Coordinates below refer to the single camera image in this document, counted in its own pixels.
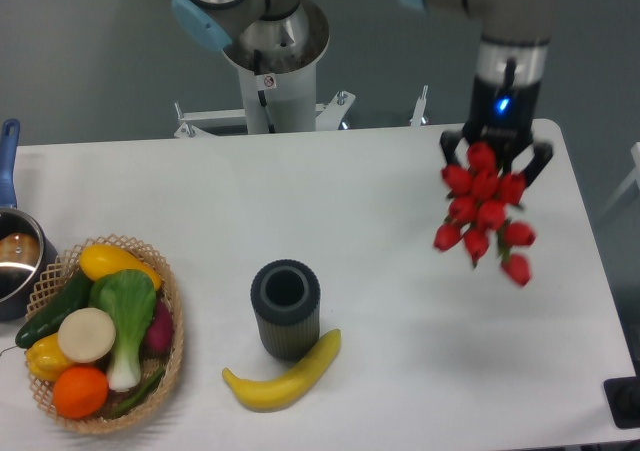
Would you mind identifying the yellow bell pepper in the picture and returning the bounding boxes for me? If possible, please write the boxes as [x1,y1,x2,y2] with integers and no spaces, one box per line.
[25,333,75,382]

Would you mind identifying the blue handled saucepan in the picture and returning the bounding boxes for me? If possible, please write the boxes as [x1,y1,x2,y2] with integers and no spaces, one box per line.
[1,119,57,322]

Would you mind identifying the orange fruit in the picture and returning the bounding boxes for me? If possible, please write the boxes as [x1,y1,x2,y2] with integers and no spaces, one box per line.
[53,365,109,419]

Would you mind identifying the white frame at right edge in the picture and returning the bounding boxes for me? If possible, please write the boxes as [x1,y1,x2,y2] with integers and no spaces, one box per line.
[594,141,640,222]

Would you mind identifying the green cucumber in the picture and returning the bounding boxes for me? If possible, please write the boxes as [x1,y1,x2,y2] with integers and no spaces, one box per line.
[15,270,93,349]

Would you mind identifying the woven wicker basket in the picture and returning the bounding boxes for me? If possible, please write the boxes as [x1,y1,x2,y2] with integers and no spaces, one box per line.
[26,234,184,435]

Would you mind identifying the purple sweet potato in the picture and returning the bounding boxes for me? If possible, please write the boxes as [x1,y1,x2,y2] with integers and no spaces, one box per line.
[144,300,174,354]

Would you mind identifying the green bean pod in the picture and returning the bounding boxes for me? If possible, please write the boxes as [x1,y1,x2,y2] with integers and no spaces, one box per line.
[106,367,165,419]

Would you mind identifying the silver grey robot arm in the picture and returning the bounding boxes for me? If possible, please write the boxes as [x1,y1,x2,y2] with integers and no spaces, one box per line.
[171,0,557,184]

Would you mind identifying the yellow squash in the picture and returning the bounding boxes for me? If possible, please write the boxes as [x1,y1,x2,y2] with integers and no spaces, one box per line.
[79,244,162,291]

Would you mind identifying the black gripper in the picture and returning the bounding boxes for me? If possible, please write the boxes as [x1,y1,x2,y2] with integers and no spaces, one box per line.
[439,77,554,188]

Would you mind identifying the green bok choy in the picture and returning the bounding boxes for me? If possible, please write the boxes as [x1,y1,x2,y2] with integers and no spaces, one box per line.
[89,270,156,393]

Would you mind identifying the cream round radish slice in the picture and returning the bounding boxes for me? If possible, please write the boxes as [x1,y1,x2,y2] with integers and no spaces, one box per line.
[57,307,116,363]

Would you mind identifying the red tulip bouquet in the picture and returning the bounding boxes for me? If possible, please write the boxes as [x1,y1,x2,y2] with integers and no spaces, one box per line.
[433,142,536,287]

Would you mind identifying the yellow banana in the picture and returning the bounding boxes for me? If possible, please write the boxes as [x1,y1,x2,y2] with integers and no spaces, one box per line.
[221,329,342,412]

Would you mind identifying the dark ribbed cylindrical vase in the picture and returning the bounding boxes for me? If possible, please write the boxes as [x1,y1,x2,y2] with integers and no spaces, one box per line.
[250,259,321,362]

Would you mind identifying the black device at table edge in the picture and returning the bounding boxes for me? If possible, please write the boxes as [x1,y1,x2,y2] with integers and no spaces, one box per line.
[603,376,639,429]

